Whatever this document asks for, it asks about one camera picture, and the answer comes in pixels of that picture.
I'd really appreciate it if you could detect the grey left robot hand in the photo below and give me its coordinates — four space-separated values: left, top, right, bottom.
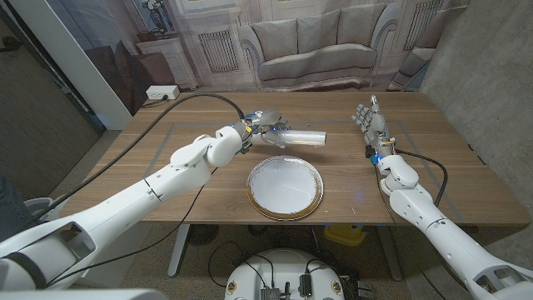
241 109 292 150

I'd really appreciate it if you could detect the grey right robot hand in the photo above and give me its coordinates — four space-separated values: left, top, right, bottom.
351 94 396 158

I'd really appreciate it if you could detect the white gold-rimmed paper plate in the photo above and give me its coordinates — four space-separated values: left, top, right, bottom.
246 155 325 222

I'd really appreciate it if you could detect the printed living room backdrop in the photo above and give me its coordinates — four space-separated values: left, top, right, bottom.
44 0 471 117

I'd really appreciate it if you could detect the yellow object under table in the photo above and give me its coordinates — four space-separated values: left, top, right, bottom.
323 223 368 247

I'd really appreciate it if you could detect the white power strip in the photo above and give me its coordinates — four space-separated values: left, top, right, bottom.
145 84 181 101

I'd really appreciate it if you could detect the black round floor fan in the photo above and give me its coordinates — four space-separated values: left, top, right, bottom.
186 223 220 247

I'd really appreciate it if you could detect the white table leg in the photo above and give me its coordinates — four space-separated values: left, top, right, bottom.
376 224 404 283
167 223 192 278

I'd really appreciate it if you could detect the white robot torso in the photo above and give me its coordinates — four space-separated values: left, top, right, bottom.
223 248 346 300

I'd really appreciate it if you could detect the white chair base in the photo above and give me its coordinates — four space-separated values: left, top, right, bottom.
23 197 57 222

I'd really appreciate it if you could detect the person leg with dark shoe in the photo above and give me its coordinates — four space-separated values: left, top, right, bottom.
0 172 34 243

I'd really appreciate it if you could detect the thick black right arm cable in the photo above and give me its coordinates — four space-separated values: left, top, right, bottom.
395 147 450 208

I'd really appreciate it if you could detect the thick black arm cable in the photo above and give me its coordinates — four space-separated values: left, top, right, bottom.
395 147 450 208
22 92 247 228

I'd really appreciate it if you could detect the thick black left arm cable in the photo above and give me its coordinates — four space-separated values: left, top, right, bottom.
22 92 247 228

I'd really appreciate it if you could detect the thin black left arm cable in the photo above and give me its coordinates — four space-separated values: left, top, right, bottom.
43 166 218 288

